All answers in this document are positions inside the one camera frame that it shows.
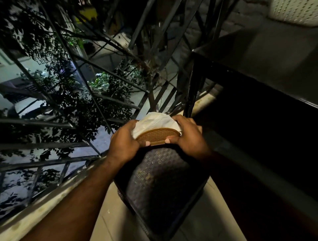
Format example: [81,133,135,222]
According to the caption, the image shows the person's left hand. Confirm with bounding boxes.
[106,120,151,167]

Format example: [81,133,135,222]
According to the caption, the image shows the person's right hand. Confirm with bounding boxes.
[165,114,212,160]

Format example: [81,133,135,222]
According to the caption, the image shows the white cloth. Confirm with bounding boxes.
[131,112,182,140]

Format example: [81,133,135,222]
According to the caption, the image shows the person's left forearm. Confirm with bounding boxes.
[21,156,120,241]

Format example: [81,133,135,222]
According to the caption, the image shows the dark woven plastic chair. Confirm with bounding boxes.
[113,144,212,241]

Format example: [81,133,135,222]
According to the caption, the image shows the leafy green tree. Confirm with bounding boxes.
[0,0,152,214]

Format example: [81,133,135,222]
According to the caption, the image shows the black metal railing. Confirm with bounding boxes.
[0,0,239,221]

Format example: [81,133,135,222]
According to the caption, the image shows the black metal table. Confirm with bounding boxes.
[183,19,318,199]

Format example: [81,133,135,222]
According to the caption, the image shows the white car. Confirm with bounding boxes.
[0,93,56,121]

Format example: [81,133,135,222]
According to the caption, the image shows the white perforated plastic basket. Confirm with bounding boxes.
[267,0,318,27]

